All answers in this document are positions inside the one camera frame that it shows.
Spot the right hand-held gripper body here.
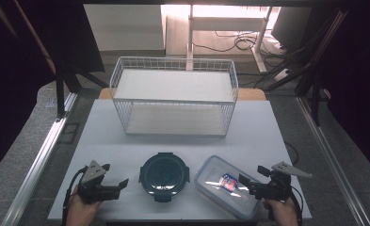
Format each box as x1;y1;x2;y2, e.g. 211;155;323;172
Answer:
249;161;314;202

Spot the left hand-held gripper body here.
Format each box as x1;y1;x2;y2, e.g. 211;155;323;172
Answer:
76;160;121;203

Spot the clear rectangular food container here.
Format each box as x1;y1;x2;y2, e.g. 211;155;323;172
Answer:
193;154;265;221

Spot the round dark green food container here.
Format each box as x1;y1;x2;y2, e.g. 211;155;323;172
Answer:
137;152;191;203

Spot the white wire shelf rack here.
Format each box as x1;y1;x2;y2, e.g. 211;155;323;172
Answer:
108;56;240;138

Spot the person's right hand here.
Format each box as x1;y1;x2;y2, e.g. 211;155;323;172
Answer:
262;196;299;226

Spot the person's left hand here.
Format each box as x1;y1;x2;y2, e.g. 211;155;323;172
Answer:
65;187;104;226

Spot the wooden board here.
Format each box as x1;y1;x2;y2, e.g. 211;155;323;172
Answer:
97;87;267;102

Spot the black metal stand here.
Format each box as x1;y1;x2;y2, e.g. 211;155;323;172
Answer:
54;59;110;121
295;8;350;127

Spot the white power strip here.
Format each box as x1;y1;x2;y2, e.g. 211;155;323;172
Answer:
272;67;291;83

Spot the white cabinet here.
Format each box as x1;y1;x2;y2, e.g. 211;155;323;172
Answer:
83;4;167;53

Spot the dark monitor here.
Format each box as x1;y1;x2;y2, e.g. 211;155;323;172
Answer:
270;6;313;54

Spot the left hand-held gripper black cable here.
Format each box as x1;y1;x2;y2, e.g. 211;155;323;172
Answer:
61;166;88;226

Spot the hand-held gripper black cable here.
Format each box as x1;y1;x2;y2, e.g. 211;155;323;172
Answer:
61;166;88;226
288;185;304;226

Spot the right hand-held gripper black cable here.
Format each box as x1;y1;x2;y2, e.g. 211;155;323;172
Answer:
288;185;304;226

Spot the thin black cable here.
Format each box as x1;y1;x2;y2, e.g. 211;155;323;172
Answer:
283;140;300;167

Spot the aluminium rail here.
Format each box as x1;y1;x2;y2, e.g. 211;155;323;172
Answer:
296;96;370;226
0;91;79;226

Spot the black cable bundle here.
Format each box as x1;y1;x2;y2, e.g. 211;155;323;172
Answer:
237;43;318;91

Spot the black floor cable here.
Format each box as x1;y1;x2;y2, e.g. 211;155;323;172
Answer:
192;30;270;54

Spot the white desk frame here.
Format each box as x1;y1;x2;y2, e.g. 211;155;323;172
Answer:
185;4;274;74

